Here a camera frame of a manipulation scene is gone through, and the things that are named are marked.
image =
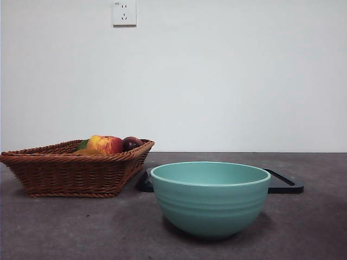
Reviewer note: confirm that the teal ribbed bowl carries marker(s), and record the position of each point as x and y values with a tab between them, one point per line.
211	208

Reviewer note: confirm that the brown kiwifruit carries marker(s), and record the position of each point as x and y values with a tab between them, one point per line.
85	152

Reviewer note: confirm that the dark purple fruit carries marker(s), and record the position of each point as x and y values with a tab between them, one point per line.
131	143

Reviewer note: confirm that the red yellow apple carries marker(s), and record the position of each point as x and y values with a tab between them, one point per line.
105	145

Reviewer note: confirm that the green fruit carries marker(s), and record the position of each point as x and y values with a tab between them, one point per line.
82	144

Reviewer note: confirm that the brown wicker basket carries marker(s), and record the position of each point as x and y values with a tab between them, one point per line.
76	173

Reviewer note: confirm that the dark rectangular tray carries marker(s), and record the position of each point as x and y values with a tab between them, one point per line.
284	185

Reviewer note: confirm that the white wall power socket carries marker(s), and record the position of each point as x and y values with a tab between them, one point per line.
124	13

